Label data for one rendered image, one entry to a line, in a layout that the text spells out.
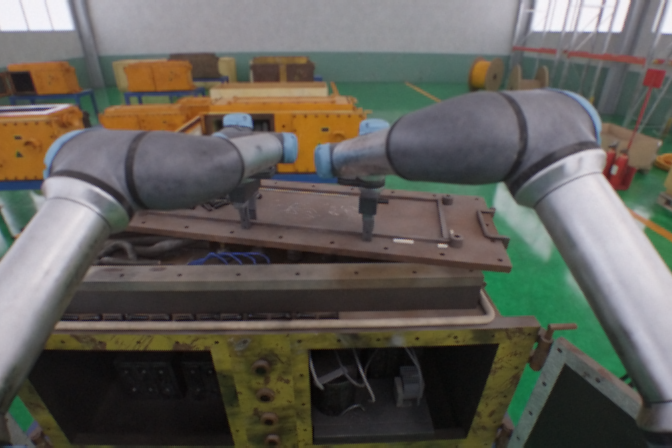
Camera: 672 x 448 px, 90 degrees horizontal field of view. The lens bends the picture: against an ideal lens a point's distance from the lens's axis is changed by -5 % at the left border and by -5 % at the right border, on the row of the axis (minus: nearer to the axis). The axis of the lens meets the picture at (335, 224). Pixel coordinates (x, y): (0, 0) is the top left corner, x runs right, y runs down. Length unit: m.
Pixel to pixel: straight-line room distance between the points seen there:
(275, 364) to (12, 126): 3.78
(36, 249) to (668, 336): 0.67
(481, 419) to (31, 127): 4.13
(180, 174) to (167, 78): 9.44
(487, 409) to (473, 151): 0.99
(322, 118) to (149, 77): 7.07
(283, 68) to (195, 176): 8.79
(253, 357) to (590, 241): 0.81
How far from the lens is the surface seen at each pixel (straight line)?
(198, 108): 7.73
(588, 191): 0.48
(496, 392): 1.25
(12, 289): 0.50
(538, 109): 0.49
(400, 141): 0.47
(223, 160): 0.55
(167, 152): 0.52
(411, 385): 1.36
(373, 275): 0.94
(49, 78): 11.38
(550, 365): 1.13
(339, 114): 3.43
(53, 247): 0.52
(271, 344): 0.97
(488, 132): 0.44
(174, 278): 1.00
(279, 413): 1.20
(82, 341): 1.14
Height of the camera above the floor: 1.90
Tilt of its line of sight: 29 degrees down
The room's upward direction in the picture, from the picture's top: straight up
